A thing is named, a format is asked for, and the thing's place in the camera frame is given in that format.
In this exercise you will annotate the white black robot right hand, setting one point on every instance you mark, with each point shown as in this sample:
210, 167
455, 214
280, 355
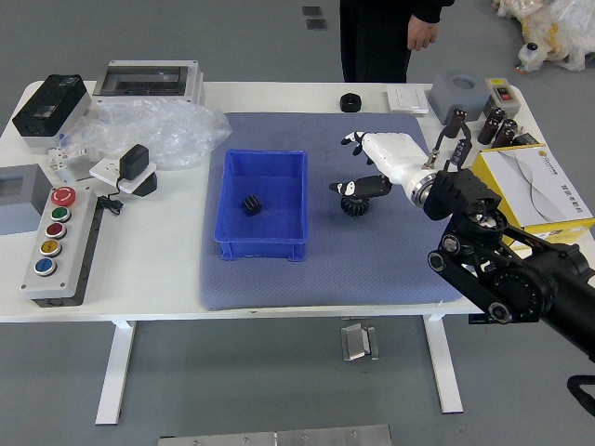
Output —
395, 153

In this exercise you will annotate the person's left hand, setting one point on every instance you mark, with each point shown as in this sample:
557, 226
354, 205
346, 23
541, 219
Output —
423, 32

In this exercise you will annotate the big black gear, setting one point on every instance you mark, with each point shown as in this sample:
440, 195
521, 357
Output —
355, 207

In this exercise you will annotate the blue plastic box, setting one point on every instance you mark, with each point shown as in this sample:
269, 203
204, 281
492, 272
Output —
279, 223

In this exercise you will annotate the small black gear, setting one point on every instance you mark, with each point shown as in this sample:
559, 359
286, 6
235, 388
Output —
253, 204

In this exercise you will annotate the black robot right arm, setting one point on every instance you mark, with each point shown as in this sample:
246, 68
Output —
465, 195

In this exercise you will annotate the black hex nut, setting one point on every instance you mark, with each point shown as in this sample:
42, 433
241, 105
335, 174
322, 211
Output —
349, 103

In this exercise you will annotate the yellow white cardboard box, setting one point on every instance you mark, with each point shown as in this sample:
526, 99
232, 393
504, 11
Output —
548, 186

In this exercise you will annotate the grey clear-lid distribution box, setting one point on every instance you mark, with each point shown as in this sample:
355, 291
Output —
139, 79

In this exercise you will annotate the grey five-button control box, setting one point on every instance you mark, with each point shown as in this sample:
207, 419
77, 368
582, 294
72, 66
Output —
51, 246

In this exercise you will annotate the grey box with window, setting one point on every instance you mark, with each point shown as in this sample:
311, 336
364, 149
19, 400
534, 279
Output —
18, 209

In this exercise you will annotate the person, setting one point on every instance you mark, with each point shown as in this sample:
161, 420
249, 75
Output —
372, 42

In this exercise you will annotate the black capacitor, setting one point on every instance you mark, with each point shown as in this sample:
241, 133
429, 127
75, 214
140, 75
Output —
458, 155

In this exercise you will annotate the dark brown capacitor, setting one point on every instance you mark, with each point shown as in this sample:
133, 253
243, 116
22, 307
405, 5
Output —
504, 134
490, 125
456, 118

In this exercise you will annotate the grey block with round hole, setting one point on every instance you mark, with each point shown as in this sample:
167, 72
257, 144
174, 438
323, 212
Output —
458, 100

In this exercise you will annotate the grey floor socket cover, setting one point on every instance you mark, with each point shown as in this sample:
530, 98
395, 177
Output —
316, 24
311, 11

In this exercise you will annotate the blue-grey mat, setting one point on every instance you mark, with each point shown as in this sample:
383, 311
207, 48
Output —
372, 269

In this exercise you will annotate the small black component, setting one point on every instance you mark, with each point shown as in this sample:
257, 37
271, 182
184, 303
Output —
527, 139

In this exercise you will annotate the plush toy in plastic bag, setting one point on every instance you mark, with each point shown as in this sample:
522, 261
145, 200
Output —
562, 32

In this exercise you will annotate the black table control panel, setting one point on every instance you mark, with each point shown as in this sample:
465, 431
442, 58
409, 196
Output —
476, 319

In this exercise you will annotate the white table leg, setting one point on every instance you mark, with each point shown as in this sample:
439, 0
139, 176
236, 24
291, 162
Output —
444, 362
116, 371

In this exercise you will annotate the clear plastic bag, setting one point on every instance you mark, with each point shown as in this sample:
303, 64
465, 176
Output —
176, 125

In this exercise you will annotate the black socket base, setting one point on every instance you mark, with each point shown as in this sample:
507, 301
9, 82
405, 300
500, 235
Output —
148, 186

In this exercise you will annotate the black power adapter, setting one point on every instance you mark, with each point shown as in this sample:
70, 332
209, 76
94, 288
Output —
135, 160

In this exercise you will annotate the white wall switch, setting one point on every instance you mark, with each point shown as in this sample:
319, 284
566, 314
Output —
408, 100

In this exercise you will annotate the grey red-black button switch box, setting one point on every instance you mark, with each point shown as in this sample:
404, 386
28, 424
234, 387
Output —
504, 93

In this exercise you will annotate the metal bracket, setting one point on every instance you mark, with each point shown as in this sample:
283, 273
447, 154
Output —
355, 344

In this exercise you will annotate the black-lid white enclosure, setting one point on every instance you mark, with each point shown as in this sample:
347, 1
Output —
46, 107

